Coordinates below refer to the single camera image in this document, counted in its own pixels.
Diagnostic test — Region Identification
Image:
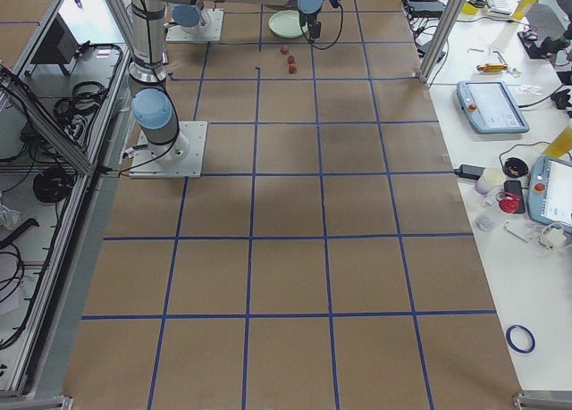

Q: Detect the red round object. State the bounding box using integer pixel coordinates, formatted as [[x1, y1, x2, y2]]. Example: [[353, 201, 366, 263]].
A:
[[496, 192, 521, 214]]

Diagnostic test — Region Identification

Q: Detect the teach pendant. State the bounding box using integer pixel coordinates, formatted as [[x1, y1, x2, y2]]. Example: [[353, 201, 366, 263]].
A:
[[527, 155, 572, 234], [456, 80, 530, 134]]

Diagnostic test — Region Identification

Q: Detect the aluminium rack frame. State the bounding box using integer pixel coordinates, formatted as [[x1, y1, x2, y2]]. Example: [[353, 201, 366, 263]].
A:
[[1, 0, 132, 404]]

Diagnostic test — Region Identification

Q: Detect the blue tape roll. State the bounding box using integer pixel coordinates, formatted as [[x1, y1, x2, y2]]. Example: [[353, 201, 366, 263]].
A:
[[505, 324, 536, 355]]

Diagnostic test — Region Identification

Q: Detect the white charger plug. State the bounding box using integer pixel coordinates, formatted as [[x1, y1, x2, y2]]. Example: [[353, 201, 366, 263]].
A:
[[540, 227, 566, 250]]

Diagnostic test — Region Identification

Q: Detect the black smartphone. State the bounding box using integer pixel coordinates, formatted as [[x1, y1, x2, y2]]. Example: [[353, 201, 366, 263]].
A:
[[500, 180, 526, 214]]

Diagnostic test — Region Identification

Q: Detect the light green plate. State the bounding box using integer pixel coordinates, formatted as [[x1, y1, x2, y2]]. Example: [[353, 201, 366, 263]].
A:
[[268, 10, 307, 38]]

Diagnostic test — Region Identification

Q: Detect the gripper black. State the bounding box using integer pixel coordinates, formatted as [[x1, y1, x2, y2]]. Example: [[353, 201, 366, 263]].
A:
[[298, 0, 340, 40]]

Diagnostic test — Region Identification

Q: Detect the upper teach pendant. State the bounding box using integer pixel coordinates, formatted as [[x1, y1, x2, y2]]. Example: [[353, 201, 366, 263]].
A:
[[456, 80, 530, 134]]

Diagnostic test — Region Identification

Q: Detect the aluminium frame post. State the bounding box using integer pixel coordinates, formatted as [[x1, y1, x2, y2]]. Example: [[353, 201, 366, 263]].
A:
[[418, 0, 466, 83]]

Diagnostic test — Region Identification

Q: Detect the black bowl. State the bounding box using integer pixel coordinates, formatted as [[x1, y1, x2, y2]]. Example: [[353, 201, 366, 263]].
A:
[[502, 157, 529, 179]]

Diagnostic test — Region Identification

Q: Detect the coiled black cable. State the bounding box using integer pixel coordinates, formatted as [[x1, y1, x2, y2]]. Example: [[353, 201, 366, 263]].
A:
[[32, 165, 72, 205]]

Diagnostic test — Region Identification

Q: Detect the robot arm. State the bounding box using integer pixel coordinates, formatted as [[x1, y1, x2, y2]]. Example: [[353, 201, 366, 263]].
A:
[[130, 0, 341, 163], [172, 4, 210, 34]]

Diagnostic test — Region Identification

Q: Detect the lower teach pendant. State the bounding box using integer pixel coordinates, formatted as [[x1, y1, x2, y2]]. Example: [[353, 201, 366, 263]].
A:
[[527, 155, 572, 234]]

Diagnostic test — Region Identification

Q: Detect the black power adapter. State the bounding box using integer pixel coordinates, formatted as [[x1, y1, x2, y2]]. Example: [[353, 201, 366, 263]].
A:
[[454, 164, 484, 180]]

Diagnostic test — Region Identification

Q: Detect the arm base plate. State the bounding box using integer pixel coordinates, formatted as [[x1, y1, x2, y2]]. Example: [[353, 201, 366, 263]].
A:
[[128, 121, 208, 179], [166, 9, 224, 44]]

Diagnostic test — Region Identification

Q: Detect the white paper cup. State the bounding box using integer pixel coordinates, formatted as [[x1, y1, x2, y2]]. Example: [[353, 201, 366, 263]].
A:
[[474, 167, 506, 196]]

